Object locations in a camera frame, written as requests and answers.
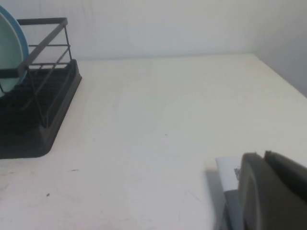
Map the black wire dish rack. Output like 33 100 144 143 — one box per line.
0 17 74 127

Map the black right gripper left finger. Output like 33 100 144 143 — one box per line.
239 151 307 230

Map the blue round plate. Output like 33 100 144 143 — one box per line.
0 4 30 87

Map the green round plate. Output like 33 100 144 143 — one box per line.
0 11 25 98

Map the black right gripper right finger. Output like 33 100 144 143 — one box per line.
263 149 307 205

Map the black plastic drip tray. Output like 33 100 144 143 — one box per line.
0 59 83 160

